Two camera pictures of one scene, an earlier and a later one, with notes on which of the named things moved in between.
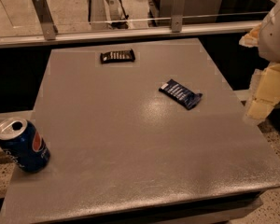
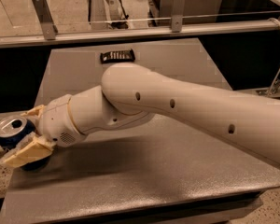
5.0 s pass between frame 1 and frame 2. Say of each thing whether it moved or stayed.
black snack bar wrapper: stayed
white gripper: moved
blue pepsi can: stayed
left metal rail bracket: stayed
